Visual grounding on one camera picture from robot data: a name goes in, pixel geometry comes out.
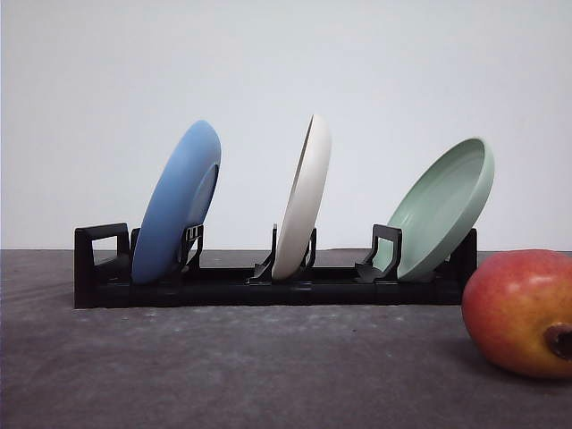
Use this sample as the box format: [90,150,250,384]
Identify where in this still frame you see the white plate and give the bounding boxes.
[272,114,332,281]

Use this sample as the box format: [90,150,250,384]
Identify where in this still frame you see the red yellow pomegranate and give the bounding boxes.
[462,249,572,378]

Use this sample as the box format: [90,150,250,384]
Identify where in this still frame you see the blue plate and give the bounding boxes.
[131,120,222,285]

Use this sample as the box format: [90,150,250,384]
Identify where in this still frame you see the green plate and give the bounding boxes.
[374,138,495,280]

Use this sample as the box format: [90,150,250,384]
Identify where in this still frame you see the black plastic dish rack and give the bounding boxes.
[75,223,478,309]

